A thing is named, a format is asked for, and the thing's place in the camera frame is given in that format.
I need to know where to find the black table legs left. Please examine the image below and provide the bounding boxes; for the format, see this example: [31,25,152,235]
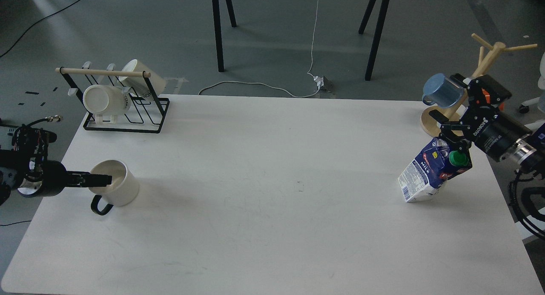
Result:
[211,0,237,72]

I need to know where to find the white mug on rack front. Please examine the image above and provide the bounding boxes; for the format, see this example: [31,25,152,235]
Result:
[83,84,132,116]

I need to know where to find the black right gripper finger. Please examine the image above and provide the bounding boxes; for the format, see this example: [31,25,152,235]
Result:
[428,109,471,153]
[451,74,512,113]

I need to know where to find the black table legs right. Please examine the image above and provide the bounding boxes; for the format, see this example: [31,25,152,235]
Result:
[358,0,390,81]

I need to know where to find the black floor cable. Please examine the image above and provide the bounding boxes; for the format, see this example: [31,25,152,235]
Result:
[0,0,160,59]

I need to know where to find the wooden mug tree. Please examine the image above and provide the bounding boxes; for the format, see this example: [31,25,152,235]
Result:
[420,33,539,137]

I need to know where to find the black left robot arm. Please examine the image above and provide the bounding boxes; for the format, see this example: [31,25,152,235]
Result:
[0,115,113,204]

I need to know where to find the white power adapter plug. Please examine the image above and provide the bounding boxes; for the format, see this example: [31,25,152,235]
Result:
[313,76,335,93]

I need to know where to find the black wire mug rack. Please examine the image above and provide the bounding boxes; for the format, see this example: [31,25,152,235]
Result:
[56,64,170,134]

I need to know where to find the cream mug on rack back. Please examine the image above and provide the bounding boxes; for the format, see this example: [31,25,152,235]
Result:
[119,60,166,101]

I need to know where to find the blue mug on tree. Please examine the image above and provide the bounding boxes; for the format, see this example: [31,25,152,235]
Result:
[421,73,465,108]

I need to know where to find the white mug black handle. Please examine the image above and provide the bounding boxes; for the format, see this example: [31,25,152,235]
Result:
[89,160,140,215]

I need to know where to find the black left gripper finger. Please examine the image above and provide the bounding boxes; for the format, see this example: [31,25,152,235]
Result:
[66,172,112,188]

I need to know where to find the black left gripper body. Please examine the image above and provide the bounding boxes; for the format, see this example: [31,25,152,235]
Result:
[26,160,68,198]

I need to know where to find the black table legs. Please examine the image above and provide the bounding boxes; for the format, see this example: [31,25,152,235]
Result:
[211,0,237,72]
[358,0,390,81]

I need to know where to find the blue milk carton green cap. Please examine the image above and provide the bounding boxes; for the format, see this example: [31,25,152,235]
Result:
[398,137,472,203]

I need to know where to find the white power cable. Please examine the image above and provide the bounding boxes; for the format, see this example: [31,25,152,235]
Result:
[198,0,337,98]

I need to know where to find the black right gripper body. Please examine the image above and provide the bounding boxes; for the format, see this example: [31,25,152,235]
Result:
[462,106,538,163]

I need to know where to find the orange mug on tree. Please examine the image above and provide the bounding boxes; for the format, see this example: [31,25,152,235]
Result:
[481,88,505,112]

